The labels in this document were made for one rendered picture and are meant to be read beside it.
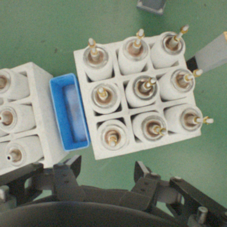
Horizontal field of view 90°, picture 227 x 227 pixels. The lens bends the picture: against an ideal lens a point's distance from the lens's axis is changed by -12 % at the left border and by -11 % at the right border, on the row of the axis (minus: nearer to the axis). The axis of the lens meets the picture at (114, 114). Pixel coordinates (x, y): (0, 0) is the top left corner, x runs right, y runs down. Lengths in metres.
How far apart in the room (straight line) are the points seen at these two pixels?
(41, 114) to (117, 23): 0.57
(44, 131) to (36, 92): 0.14
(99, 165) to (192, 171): 0.48
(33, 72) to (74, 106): 0.23
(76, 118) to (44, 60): 0.34
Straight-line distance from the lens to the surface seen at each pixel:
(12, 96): 0.52
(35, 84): 0.53
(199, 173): 0.82
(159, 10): 0.84
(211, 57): 0.53
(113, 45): 0.50
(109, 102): 0.36
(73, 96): 0.64
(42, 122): 0.50
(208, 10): 1.04
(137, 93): 0.37
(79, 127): 0.63
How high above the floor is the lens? 0.61
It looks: 89 degrees down
